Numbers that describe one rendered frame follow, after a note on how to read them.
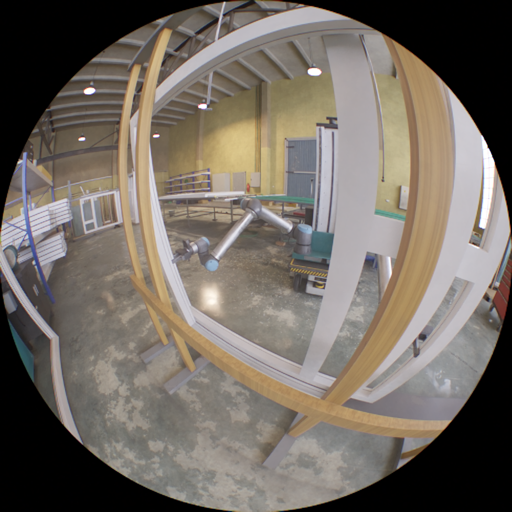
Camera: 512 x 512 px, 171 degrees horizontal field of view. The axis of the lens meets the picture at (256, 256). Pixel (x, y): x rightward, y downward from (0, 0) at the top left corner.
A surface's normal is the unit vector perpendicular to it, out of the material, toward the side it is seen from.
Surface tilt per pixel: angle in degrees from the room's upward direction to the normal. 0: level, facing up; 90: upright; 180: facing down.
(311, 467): 0
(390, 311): 90
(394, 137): 90
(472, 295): 98
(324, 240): 90
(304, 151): 90
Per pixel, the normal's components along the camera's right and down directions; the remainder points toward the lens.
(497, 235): -0.55, 0.44
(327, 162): -0.39, 0.35
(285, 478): 0.01, -0.92
